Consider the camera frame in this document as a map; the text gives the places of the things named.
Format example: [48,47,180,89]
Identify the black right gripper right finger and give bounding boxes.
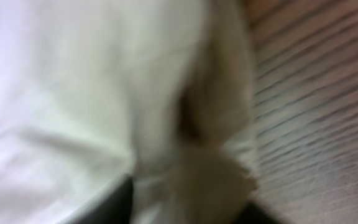
[231,202,282,224]

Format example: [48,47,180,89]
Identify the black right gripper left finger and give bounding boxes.
[71,177,134,224]

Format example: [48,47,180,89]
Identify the beige cotton shorts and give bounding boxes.
[0,0,257,223]

